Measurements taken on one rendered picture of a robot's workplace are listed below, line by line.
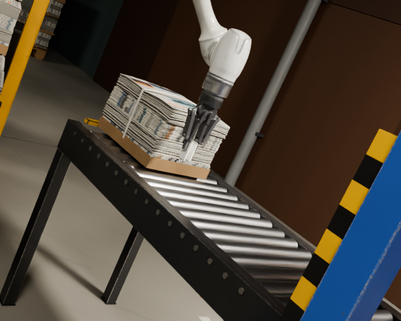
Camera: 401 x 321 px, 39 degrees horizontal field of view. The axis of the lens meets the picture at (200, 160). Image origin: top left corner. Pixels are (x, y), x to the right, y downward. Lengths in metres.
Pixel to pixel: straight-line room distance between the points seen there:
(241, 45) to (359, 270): 0.96
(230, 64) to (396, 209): 0.93
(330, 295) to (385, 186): 0.21
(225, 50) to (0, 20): 1.25
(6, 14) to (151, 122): 1.01
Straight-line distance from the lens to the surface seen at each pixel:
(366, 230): 0.99
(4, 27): 2.70
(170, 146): 1.94
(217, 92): 1.77
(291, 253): 1.80
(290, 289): 1.52
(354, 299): 1.00
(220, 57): 1.76
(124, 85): 2.12
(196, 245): 1.52
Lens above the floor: 1.31
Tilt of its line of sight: 12 degrees down
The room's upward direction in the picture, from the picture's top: 24 degrees clockwise
